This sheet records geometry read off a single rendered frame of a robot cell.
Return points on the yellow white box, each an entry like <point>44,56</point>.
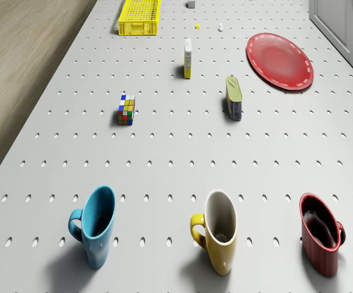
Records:
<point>188,59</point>

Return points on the red plate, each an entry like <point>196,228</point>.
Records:
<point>281,62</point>

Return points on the small silver bolt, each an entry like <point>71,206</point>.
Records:
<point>220,27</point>

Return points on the red mug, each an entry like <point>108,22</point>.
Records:
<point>322,256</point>

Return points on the flat-sided can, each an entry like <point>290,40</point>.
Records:
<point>234,91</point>

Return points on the blue mug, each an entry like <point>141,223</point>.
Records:
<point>98,247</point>

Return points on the yellow basket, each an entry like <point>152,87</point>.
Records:
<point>139,28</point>

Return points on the puzzle cube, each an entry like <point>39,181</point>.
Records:
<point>126,110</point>

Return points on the yellow mug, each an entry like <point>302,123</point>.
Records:
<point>222,256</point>

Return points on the grey cube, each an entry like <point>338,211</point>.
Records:
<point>191,4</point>

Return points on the white cabinet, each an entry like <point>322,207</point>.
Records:
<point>340,27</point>

